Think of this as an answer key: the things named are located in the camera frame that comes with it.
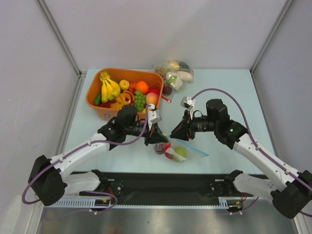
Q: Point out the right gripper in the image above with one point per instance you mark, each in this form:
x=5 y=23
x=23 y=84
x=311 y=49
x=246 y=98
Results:
x=189 y=126

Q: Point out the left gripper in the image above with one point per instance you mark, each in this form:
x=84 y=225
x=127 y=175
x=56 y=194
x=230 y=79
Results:
x=154 y=136

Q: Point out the clear zip top bag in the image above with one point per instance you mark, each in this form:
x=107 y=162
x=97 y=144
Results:
x=192 y=152

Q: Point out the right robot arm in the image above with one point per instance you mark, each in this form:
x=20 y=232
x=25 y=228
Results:
x=288 y=189

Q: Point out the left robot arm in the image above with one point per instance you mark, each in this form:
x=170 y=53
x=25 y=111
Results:
x=53 y=178

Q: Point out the red fake chili pepper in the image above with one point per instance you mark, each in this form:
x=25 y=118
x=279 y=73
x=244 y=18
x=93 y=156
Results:
x=168 y=152

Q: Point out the green fake pear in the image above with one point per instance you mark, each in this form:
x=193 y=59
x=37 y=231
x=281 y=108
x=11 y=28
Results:
x=181 y=151

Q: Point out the fake peach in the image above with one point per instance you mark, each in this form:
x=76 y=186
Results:
x=152 y=98

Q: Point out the green fake grapes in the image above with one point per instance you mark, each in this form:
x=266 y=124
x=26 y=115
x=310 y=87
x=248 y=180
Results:
x=140 y=101

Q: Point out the dark red fake plum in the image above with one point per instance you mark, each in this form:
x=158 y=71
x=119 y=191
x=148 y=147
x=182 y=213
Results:
x=167 y=90

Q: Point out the red fake apple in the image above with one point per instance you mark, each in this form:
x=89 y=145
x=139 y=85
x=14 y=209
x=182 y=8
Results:
x=154 y=90

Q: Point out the fake orange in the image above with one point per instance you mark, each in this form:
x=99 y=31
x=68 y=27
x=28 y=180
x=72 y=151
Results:
x=142 y=87

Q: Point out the yellow fake apple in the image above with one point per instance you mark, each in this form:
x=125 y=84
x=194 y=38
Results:
x=124 y=85

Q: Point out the yellow fake banana bunch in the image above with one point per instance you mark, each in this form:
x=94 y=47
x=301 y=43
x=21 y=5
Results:
x=110 y=89

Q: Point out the orange plastic bin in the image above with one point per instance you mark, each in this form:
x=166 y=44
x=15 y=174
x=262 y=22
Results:
x=117 y=74

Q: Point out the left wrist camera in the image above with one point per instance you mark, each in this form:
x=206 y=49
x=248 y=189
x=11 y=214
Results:
x=153 y=115

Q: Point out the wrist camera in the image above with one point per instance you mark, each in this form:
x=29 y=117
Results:
x=188 y=103
x=153 y=115

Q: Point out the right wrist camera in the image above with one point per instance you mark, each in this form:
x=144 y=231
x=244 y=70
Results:
x=188 y=103

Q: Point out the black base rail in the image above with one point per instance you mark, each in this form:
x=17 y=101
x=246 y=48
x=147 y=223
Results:
x=168 y=189

